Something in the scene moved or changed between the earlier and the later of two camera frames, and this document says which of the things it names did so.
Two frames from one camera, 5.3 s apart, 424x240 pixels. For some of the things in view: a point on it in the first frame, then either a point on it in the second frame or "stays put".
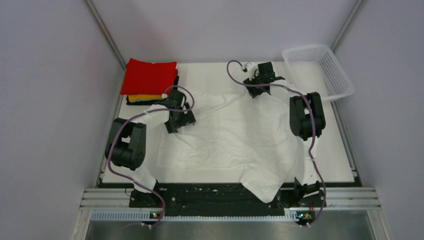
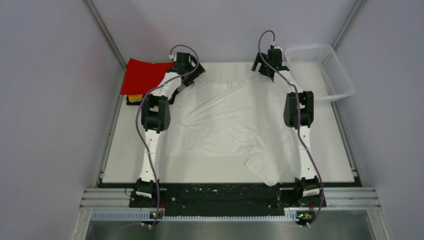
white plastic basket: [315, 69] stays put
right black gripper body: [257, 80] to [263, 70]
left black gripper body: [182, 119] to [192, 72]
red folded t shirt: [142, 78] stays put
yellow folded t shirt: [132, 97] stays put
